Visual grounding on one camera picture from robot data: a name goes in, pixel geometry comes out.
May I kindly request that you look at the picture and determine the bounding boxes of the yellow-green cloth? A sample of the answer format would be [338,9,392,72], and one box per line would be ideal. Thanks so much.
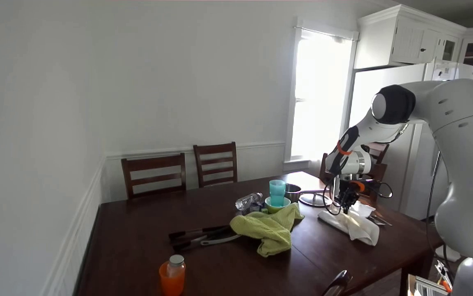
[229,203,303,257]

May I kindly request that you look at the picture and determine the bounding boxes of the chair back at front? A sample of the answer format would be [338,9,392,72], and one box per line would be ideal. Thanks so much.
[321,269,352,296]

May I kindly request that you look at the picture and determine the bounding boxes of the right dark wooden chair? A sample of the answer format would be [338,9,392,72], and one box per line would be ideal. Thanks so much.
[193,141,237,187]

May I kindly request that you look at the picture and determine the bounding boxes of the white refrigerator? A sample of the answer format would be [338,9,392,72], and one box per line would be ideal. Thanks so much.
[349,60,473,220]

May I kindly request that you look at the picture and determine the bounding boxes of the dark wooden chair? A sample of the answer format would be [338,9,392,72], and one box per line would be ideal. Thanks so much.
[193,141,237,187]
[121,152,185,198]

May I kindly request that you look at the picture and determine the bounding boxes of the teal plastic cup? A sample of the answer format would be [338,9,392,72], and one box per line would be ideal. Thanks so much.
[269,179,285,197]

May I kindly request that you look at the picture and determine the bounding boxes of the white paper towel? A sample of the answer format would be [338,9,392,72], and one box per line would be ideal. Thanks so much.
[318,202,379,246]

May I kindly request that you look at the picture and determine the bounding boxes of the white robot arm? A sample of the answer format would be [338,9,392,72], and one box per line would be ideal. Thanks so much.
[324,78,473,296]

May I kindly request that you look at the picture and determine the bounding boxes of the silver metal pot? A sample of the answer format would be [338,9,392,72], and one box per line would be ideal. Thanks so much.
[234,192,262,213]

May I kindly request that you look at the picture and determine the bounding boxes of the white upper cabinet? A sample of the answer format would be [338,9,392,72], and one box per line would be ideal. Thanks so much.
[354,4,473,68]

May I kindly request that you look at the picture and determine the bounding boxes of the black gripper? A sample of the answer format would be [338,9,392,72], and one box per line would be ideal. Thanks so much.
[336,180,364,210]

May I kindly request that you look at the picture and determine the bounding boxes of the dark pan with handle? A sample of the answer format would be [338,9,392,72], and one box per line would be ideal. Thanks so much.
[285,183,326,206]

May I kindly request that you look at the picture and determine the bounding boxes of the orange juice bottle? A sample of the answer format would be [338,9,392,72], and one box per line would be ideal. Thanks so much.
[159,254,185,296]

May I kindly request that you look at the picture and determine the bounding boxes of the teal bowl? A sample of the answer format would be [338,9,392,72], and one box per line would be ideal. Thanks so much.
[264,197,290,211]

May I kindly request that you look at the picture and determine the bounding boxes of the left dark wooden chair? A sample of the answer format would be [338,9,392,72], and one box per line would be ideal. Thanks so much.
[121,152,185,198]

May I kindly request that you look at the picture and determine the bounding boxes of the window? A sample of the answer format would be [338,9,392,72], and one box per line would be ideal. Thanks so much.
[287,26,354,160]

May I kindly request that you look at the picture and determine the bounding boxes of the black-handled tongs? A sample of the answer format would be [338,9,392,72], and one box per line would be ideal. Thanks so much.
[167,225,237,251]

